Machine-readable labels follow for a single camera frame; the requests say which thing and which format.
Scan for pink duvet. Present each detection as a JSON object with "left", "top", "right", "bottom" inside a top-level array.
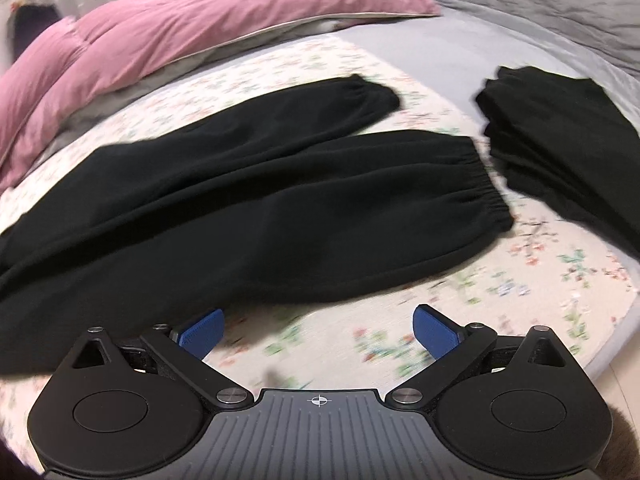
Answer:
[{"left": 1, "top": 0, "right": 440, "bottom": 190}]

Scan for folded black clothes stack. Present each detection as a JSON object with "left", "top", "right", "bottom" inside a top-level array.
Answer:
[{"left": 475, "top": 66, "right": 639, "bottom": 257}]

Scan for floral bed sheet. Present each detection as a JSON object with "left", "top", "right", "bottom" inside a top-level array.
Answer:
[{"left": 0, "top": 34, "right": 640, "bottom": 441}]

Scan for black pants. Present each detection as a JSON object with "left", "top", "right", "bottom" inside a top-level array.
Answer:
[{"left": 1, "top": 75, "right": 513, "bottom": 376}]

